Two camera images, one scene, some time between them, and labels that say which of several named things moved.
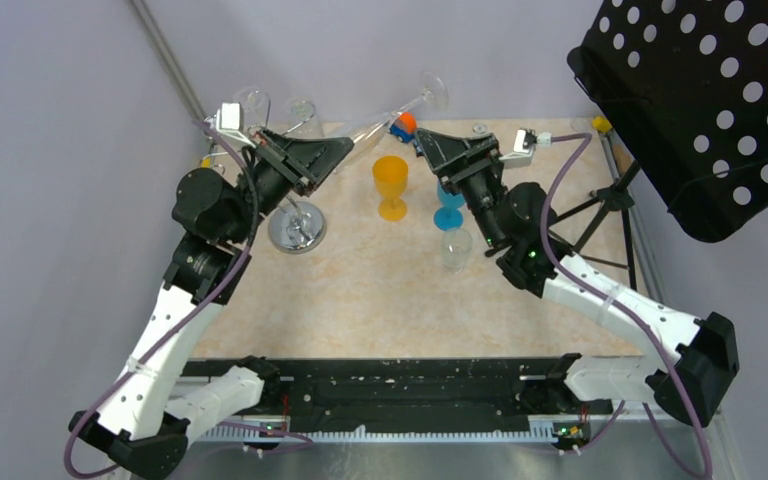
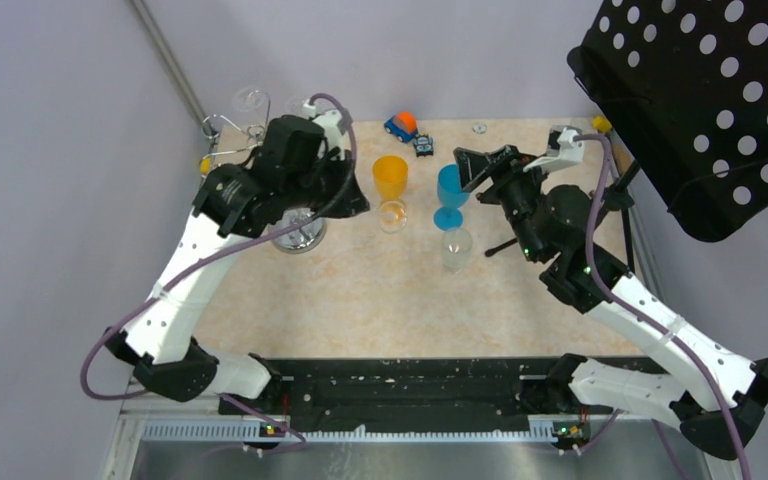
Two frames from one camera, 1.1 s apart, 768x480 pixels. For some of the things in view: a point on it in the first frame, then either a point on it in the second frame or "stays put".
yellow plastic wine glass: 391,174 stays put
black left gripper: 304,162 -> 350,200
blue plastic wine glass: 449,216 stays put
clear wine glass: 368,132 -> 393,216
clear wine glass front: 456,250 stays put
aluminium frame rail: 153,30 stays put
